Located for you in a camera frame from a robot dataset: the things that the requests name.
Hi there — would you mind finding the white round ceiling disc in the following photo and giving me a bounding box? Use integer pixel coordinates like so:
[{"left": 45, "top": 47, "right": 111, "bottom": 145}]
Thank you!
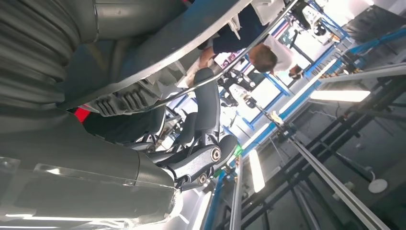
[{"left": 368, "top": 178, "right": 389, "bottom": 195}]

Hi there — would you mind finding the person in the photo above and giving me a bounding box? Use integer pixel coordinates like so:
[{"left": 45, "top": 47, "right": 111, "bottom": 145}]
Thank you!
[
  {"left": 197, "top": 2, "right": 271, "bottom": 70},
  {"left": 248, "top": 34, "right": 305, "bottom": 81}
]

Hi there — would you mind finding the blue steel beam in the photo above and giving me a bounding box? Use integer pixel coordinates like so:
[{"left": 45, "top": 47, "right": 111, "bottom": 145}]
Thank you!
[{"left": 240, "top": 28, "right": 406, "bottom": 157}]

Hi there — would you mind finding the aluminium rail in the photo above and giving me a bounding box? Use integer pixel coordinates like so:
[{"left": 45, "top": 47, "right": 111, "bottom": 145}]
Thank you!
[
  {"left": 318, "top": 64, "right": 406, "bottom": 84},
  {"left": 289, "top": 137, "right": 391, "bottom": 230}
]

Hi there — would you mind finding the long ceiling light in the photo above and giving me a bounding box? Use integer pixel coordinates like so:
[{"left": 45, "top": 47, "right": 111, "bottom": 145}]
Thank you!
[
  {"left": 248, "top": 149, "right": 266, "bottom": 194},
  {"left": 190, "top": 190, "right": 214, "bottom": 230},
  {"left": 309, "top": 90, "right": 372, "bottom": 103}
]

